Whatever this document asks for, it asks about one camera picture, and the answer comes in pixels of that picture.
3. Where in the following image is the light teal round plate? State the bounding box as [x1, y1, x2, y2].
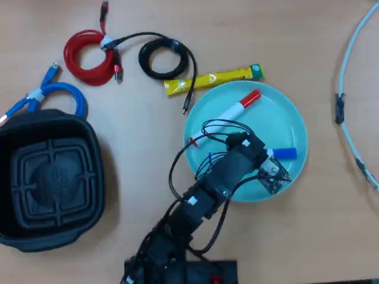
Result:
[183, 80, 309, 203]

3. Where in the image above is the coiled red USB cable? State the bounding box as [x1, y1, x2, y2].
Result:
[63, 0, 124, 86]

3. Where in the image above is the coiled black USB cable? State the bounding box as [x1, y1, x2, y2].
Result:
[100, 32, 198, 115]

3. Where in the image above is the black cable clip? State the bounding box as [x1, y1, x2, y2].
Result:
[335, 92, 346, 124]

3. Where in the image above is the red capped white pen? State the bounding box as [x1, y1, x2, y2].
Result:
[189, 90, 262, 148]

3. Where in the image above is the blue capped white pen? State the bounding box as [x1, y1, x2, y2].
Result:
[265, 147, 297, 160]

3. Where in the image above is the yellow stick sachet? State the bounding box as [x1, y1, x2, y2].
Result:
[163, 63, 265, 96]

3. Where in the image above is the long white cable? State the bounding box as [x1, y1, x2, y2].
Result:
[337, 2, 379, 190]

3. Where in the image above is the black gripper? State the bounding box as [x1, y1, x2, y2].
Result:
[207, 132, 269, 190]

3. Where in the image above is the coiled blue USB cable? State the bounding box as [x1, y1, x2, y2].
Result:
[0, 62, 89, 125]

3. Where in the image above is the black plastic square bowl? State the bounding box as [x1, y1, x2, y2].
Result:
[0, 108, 106, 253]

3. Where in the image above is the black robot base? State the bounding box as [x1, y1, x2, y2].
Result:
[121, 259, 239, 284]

